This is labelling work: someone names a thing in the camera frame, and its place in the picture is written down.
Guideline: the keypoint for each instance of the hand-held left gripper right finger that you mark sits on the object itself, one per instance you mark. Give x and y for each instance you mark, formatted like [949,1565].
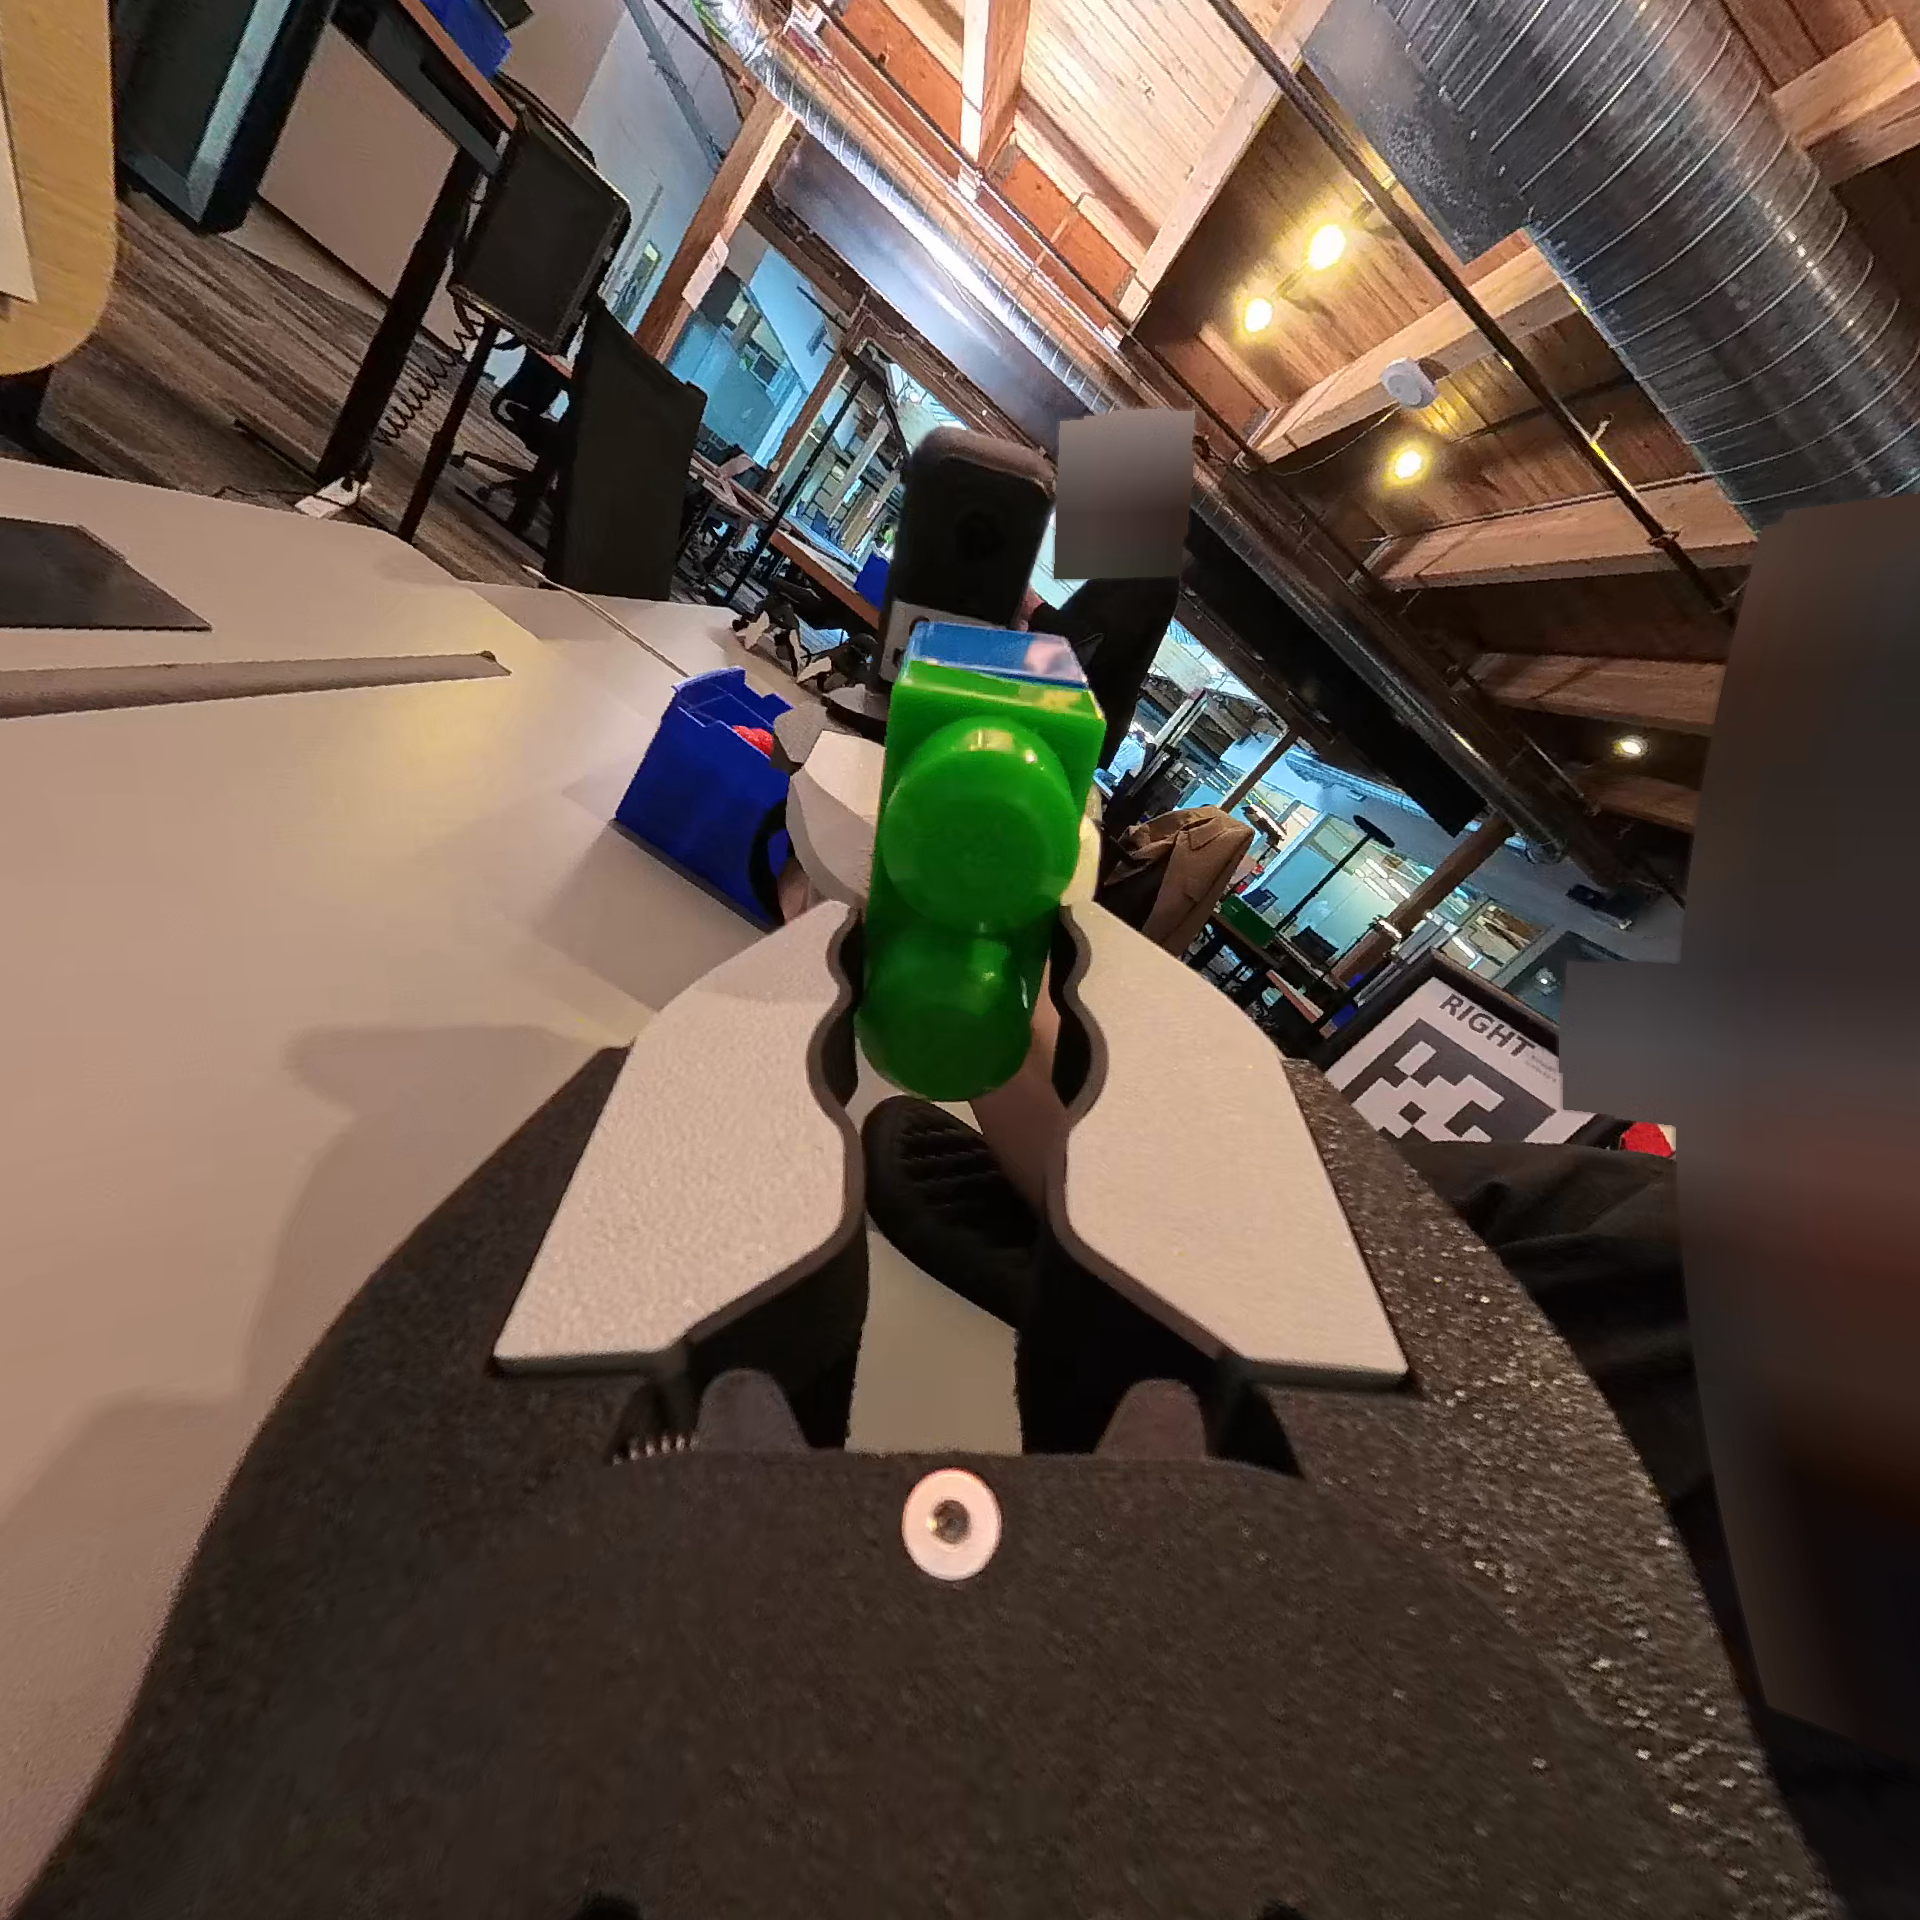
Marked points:
[1214,1201]

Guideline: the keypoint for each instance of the blue plastic bin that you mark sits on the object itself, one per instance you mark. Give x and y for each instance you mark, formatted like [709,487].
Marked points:
[689,793]

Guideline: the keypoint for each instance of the blue toy block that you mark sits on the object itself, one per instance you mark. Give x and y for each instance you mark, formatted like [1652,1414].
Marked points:
[989,650]

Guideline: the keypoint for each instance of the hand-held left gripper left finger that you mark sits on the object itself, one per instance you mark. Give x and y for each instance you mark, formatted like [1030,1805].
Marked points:
[689,1184]

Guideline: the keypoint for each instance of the grey desk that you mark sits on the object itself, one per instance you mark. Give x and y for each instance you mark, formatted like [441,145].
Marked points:
[300,899]

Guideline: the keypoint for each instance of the person's right forearm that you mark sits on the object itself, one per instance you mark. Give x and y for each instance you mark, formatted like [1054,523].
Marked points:
[1024,1119]

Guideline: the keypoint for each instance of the black monitor back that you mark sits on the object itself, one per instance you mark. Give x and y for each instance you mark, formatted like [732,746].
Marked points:
[541,240]

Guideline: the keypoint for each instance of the black mesh armrest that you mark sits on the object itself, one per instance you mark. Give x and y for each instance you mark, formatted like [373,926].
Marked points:
[943,1201]

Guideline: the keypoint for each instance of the dark flat plate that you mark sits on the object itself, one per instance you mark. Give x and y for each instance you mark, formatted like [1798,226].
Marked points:
[74,576]

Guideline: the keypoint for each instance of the white ceiling sensor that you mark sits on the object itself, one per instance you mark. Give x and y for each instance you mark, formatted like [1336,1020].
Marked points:
[1408,381]

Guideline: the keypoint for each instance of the tan coat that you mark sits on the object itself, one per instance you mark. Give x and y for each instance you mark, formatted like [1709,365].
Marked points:
[1185,871]

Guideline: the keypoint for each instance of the blue storage bin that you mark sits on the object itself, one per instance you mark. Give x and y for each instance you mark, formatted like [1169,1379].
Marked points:
[877,573]

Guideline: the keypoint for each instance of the green two-stud toy block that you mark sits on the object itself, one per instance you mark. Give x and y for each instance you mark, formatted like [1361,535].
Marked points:
[974,840]

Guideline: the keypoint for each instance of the black white marker sign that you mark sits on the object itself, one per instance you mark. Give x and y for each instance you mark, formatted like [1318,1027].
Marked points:
[1440,1080]

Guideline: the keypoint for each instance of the framed screen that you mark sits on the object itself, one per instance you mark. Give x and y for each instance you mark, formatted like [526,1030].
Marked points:
[195,91]

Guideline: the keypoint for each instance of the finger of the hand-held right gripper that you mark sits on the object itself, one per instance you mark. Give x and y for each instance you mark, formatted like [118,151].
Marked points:
[833,826]
[1089,862]

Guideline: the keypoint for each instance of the black panel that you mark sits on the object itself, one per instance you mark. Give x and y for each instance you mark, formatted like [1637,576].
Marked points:
[631,449]

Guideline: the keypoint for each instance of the silver ventilation duct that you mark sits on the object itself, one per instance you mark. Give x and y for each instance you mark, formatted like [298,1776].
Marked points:
[1680,223]

